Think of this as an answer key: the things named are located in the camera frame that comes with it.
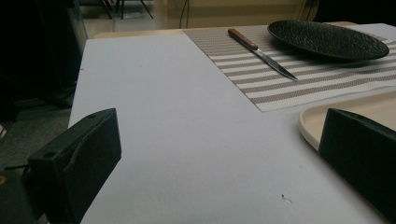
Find dark cabinet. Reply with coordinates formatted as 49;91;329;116
0;0;89;122

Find wooden-handled knife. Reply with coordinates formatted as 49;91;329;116
227;28;299;82

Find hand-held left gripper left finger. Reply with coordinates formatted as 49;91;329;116
23;107;122;224

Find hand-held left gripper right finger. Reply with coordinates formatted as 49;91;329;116
318;107;396;223

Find striped woven placemat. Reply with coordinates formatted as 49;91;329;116
182;24;396;113

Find black cable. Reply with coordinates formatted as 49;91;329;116
178;0;191;30

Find black textured plate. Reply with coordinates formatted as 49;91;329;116
266;20;390;62

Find beige tray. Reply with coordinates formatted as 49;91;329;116
298;90;396;152

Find metal stand legs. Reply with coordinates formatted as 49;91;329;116
100;0;154;21

